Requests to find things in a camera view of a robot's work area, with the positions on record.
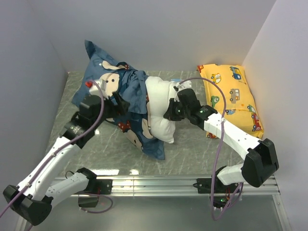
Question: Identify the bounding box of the blue cartoon pillowcase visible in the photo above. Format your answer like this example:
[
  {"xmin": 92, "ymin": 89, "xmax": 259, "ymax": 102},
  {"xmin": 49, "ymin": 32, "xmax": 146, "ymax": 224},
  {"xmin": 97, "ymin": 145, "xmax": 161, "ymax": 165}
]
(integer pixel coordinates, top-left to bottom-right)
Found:
[{"xmin": 72, "ymin": 40, "xmax": 165, "ymax": 160}]

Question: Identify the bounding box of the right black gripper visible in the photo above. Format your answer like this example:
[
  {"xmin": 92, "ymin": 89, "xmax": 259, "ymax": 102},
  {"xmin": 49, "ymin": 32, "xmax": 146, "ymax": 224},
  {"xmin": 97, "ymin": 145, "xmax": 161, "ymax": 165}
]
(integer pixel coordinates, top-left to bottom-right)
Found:
[{"xmin": 164, "ymin": 98, "xmax": 191, "ymax": 121}]

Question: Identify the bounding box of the aluminium mounting rail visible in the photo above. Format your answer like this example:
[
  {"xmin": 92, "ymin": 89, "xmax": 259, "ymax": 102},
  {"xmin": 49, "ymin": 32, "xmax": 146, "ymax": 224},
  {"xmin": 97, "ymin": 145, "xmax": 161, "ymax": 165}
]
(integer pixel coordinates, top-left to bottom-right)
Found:
[{"xmin": 97, "ymin": 175, "xmax": 281, "ymax": 197}]

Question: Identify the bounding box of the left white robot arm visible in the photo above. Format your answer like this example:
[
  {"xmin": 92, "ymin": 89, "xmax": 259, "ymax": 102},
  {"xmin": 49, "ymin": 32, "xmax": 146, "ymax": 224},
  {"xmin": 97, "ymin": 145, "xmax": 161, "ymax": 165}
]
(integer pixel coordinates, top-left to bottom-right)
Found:
[{"xmin": 3, "ymin": 92, "xmax": 130, "ymax": 226}]

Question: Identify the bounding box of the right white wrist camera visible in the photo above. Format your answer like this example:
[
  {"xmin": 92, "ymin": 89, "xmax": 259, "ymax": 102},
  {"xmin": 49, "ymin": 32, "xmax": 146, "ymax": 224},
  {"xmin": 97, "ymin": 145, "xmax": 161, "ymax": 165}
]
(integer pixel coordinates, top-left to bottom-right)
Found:
[{"xmin": 173, "ymin": 80, "xmax": 192, "ymax": 92}]

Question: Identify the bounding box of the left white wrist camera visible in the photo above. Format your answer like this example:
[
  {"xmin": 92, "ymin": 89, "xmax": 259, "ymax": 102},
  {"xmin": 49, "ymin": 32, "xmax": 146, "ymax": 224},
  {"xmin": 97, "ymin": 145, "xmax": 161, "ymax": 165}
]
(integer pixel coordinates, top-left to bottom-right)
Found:
[{"xmin": 85, "ymin": 79, "xmax": 109, "ymax": 99}]

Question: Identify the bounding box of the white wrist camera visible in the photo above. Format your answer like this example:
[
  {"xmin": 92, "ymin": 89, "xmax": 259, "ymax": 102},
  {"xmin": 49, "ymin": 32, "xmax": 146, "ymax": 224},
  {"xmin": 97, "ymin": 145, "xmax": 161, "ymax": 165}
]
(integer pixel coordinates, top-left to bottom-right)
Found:
[
  {"xmin": 85, "ymin": 79, "xmax": 109, "ymax": 99},
  {"xmin": 173, "ymin": 80, "xmax": 192, "ymax": 92}
]

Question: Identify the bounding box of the white pillow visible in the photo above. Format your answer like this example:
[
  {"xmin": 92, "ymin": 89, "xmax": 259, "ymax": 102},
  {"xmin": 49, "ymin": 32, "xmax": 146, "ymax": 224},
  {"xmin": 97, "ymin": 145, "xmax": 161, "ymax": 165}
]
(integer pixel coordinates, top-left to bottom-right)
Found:
[{"xmin": 142, "ymin": 76, "xmax": 178, "ymax": 143}]

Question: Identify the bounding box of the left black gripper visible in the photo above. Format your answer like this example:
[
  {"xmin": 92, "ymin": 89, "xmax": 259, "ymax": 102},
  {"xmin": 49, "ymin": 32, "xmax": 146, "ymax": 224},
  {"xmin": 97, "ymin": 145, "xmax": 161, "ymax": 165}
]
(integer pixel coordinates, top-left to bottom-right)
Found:
[{"xmin": 92, "ymin": 91, "xmax": 130, "ymax": 129}]

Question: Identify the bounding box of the yellow car print pillow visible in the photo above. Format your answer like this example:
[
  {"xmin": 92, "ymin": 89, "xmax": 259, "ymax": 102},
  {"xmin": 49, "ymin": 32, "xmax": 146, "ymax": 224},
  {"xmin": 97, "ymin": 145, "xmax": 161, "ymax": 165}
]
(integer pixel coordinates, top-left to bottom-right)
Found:
[{"xmin": 197, "ymin": 64, "xmax": 264, "ymax": 139}]

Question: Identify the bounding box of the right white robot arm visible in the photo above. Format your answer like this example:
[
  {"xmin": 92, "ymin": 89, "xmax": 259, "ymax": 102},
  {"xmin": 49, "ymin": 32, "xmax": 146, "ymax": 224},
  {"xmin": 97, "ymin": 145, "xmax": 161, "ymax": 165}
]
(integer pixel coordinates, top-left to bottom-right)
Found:
[{"xmin": 164, "ymin": 89, "xmax": 279, "ymax": 193}]

